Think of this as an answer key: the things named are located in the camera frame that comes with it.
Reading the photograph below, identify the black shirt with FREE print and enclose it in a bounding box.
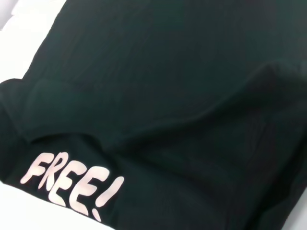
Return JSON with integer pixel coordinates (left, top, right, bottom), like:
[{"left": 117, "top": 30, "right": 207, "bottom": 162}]
[{"left": 0, "top": 0, "right": 307, "bottom": 230}]

